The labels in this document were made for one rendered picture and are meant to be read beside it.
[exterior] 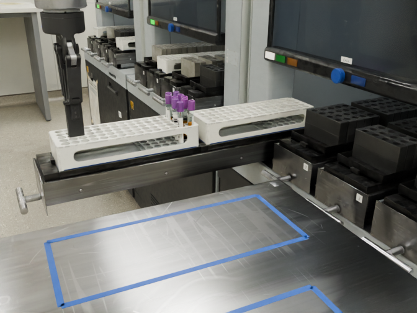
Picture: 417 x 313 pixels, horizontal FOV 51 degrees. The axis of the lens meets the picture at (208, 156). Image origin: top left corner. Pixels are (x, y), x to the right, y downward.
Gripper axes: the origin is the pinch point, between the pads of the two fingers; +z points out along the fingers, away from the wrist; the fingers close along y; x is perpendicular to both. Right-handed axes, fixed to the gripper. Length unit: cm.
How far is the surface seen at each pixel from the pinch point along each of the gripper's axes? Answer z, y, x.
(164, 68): 7, 67, -46
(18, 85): 72, 350, -13
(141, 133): 4.0, -3.1, -12.5
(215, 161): 12.0, -6.7, -27.9
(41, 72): 49, 284, -27
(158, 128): 3.6, -3.2, -16.3
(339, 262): 8, -51, -23
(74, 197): 13.5, -6.7, 2.8
